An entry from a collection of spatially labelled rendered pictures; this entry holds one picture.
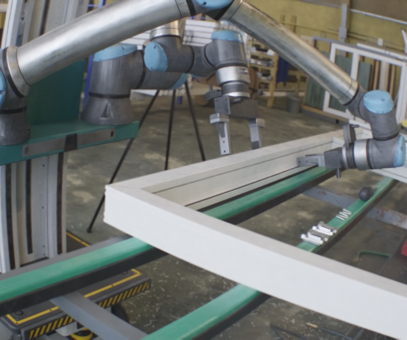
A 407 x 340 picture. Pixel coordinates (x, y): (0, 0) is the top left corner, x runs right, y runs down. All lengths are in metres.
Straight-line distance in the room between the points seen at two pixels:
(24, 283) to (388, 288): 0.53
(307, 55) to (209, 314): 0.84
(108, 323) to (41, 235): 1.22
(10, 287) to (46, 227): 1.21
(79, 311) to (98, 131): 0.96
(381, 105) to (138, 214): 0.72
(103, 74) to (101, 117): 0.15
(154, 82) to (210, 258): 1.01
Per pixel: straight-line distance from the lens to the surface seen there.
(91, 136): 1.58
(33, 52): 1.15
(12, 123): 1.36
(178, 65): 1.41
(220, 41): 1.38
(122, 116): 1.66
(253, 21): 1.29
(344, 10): 11.78
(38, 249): 1.91
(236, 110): 1.32
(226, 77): 1.34
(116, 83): 1.64
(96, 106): 1.65
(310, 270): 0.71
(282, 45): 1.31
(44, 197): 1.84
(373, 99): 1.29
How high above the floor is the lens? 1.23
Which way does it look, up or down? 17 degrees down
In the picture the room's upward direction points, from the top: 8 degrees clockwise
